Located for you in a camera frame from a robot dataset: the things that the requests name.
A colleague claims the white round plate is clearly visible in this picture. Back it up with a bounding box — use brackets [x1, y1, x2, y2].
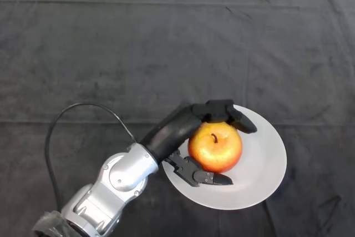
[161, 104, 287, 210]

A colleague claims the black cloth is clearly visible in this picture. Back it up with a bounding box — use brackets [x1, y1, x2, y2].
[0, 0, 355, 237]

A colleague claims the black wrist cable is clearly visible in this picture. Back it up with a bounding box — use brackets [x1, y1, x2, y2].
[45, 102, 137, 210]

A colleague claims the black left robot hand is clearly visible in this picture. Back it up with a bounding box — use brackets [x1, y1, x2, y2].
[140, 99, 258, 188]

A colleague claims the red yellow apple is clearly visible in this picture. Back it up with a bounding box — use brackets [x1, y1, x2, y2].
[187, 122, 243, 173]

